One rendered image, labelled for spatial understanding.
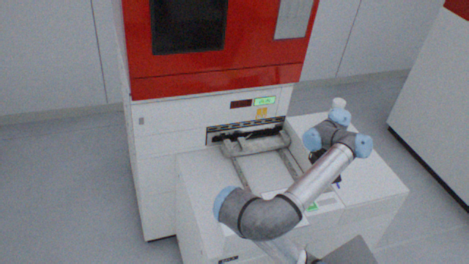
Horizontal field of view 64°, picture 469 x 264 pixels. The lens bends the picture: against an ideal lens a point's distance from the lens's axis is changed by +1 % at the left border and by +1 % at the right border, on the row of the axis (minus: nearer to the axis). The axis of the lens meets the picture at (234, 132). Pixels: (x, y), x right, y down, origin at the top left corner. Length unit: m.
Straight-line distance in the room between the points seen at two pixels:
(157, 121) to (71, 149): 1.58
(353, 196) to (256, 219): 0.84
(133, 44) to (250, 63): 0.52
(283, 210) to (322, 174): 0.17
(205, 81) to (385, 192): 0.96
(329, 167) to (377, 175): 0.82
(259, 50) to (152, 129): 0.63
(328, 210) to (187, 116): 0.78
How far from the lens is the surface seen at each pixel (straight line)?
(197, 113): 1.83
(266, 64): 1.73
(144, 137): 1.86
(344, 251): 1.56
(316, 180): 1.07
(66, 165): 3.18
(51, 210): 2.91
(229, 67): 1.66
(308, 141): 1.26
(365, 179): 1.86
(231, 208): 1.05
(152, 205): 2.25
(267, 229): 0.99
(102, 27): 3.18
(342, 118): 1.31
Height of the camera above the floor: 2.21
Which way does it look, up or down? 41 degrees down
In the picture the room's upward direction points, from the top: 8 degrees clockwise
